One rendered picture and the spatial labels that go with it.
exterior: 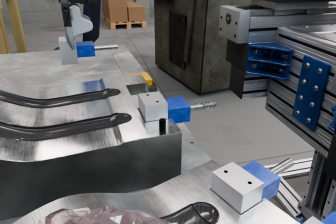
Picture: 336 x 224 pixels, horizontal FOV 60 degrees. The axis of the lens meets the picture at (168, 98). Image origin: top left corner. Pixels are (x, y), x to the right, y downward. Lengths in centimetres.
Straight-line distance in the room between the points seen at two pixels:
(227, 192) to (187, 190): 5
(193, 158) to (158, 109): 13
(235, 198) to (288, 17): 68
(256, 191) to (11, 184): 30
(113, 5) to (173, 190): 541
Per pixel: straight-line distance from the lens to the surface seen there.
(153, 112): 45
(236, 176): 37
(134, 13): 581
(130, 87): 60
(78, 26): 67
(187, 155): 53
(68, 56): 70
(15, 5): 378
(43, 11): 704
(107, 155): 41
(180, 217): 35
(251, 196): 36
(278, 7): 91
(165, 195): 37
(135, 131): 43
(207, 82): 268
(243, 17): 86
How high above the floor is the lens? 111
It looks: 25 degrees down
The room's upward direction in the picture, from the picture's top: straight up
